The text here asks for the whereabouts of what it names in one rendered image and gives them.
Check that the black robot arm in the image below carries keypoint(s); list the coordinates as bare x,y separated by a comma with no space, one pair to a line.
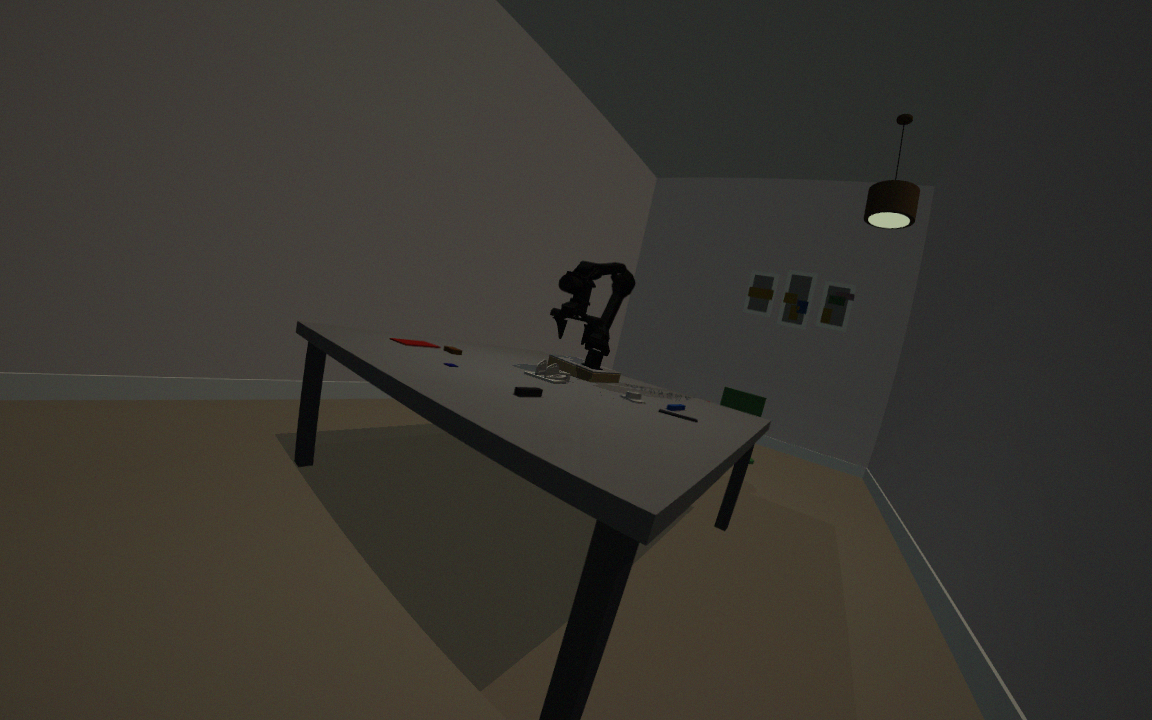
580,282

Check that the red flat rectangular plate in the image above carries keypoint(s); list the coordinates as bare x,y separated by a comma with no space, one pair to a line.
414,343

